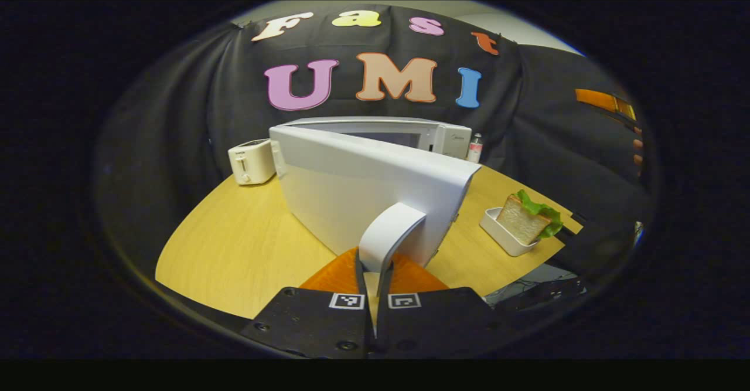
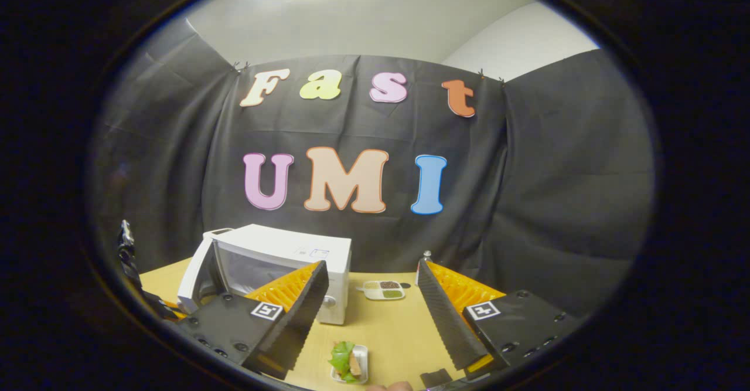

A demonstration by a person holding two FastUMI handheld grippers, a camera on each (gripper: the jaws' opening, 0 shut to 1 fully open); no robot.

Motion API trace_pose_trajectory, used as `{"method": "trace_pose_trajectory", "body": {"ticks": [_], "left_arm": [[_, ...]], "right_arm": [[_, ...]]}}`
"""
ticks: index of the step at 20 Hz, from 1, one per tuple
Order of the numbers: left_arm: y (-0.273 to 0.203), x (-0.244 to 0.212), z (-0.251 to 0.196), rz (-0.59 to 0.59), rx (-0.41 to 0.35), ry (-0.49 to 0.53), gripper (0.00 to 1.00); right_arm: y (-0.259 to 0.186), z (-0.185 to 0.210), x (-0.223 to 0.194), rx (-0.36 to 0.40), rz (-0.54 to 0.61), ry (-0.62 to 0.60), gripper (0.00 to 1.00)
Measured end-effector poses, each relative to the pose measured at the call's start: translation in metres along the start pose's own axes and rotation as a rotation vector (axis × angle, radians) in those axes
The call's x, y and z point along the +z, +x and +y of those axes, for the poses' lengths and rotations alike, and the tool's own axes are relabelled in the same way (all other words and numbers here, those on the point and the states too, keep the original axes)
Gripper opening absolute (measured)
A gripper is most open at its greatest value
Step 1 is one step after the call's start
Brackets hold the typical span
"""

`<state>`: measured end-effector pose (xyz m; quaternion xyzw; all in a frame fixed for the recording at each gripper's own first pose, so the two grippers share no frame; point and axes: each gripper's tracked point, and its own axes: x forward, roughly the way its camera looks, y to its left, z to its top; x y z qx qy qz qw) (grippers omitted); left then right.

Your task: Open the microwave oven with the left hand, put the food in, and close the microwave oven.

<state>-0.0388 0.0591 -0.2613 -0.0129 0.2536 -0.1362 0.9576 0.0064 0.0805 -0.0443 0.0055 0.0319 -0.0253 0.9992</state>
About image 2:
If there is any lettuce sandwich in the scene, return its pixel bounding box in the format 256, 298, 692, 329
328, 341, 363, 383

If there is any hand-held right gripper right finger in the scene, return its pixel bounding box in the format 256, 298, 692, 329
417, 260, 587, 381

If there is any small white plastic tray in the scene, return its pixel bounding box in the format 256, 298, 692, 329
331, 345, 370, 385

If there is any white divided spice dish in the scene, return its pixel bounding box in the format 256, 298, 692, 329
362, 280, 406, 301

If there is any white microwave oven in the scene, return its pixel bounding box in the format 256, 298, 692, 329
177, 224, 352, 326

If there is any small pink label bottle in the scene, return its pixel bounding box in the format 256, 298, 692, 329
415, 250, 433, 286

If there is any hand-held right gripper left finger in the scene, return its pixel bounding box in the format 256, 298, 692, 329
175, 260, 330, 381

